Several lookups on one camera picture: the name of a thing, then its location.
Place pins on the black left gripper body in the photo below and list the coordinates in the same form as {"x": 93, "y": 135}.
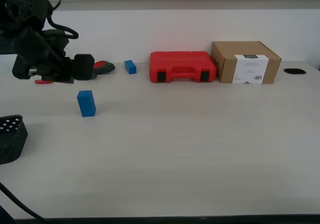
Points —
{"x": 84, "y": 67}

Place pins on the large blue block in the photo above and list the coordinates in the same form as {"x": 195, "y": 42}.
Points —
{"x": 86, "y": 103}

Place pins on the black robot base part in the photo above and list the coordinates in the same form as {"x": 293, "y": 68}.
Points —
{"x": 5, "y": 216}

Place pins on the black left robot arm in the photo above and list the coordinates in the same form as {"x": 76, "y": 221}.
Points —
{"x": 27, "y": 43}

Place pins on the small blue block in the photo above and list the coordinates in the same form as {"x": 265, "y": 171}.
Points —
{"x": 130, "y": 67}

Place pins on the black mesh basket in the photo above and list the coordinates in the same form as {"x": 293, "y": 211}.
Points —
{"x": 11, "y": 141}

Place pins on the red and black work glove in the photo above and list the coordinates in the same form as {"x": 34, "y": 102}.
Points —
{"x": 103, "y": 67}

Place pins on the red plastic tool case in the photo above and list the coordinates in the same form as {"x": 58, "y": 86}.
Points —
{"x": 182, "y": 67}

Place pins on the brown cardboard box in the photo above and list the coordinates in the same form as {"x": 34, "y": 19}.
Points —
{"x": 245, "y": 62}

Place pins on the black table grommet hole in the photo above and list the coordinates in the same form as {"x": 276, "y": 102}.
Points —
{"x": 295, "y": 71}

